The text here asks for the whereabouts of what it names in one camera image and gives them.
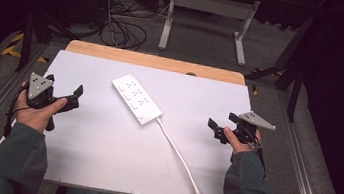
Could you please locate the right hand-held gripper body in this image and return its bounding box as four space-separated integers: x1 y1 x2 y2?
211 106 279 152

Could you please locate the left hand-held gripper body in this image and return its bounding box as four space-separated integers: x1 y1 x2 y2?
22 71 84 136

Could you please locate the person's right hand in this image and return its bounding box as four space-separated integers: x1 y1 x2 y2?
219 125 264 159

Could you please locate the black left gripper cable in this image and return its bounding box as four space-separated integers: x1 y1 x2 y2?
2 84 34 142

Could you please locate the thin white floor cable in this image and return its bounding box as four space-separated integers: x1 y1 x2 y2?
91 0 125 48

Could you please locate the black tripod stand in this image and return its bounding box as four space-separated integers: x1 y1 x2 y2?
15 0 85 81

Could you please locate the white metal desk frame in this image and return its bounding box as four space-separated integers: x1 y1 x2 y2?
156 0 261 68

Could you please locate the person's left hand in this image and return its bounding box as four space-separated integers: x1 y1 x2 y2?
11 80 70 138

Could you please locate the black metal stand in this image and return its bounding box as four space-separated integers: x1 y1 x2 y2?
238 5 318 124

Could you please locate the black floor cable bundle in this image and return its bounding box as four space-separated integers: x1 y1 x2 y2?
96 0 170 55

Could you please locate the white power cable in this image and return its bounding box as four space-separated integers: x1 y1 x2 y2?
147 117 209 194

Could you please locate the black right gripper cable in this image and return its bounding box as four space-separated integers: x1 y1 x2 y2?
239 125 274 182

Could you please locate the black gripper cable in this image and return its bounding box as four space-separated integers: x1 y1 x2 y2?
2 84 34 142
239 125 274 182

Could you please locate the white power strip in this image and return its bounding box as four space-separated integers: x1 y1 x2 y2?
105 70 168 129

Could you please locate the white table board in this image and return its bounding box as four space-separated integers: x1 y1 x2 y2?
0 41 258 194

